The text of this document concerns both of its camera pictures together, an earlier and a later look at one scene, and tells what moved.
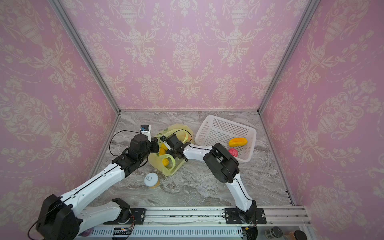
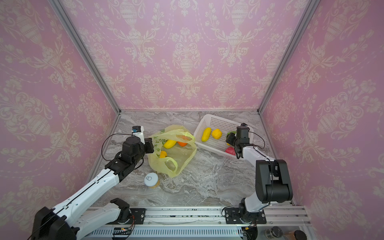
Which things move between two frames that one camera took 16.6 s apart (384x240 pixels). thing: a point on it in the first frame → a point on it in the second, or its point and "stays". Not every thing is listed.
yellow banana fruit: x=163 y=149 → x=206 y=133
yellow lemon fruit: x=165 y=162 → x=217 y=133
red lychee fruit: x=233 y=152 stays
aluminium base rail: x=195 y=223 stays
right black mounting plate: x=231 y=216 stays
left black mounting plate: x=137 y=218 stays
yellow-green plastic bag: x=163 y=160 stays
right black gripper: x=166 y=141 → x=231 y=139
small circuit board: x=121 y=231 stays
